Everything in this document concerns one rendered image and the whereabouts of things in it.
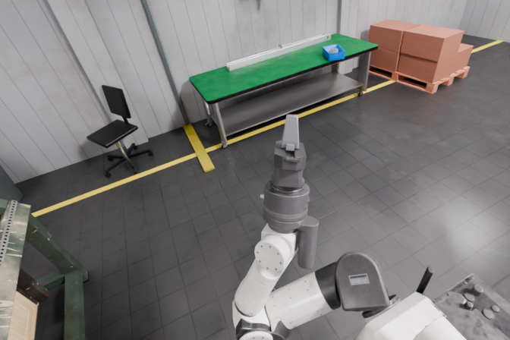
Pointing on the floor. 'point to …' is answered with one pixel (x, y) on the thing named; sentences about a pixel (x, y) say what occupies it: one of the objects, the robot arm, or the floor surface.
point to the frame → (73, 313)
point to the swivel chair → (116, 128)
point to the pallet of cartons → (418, 53)
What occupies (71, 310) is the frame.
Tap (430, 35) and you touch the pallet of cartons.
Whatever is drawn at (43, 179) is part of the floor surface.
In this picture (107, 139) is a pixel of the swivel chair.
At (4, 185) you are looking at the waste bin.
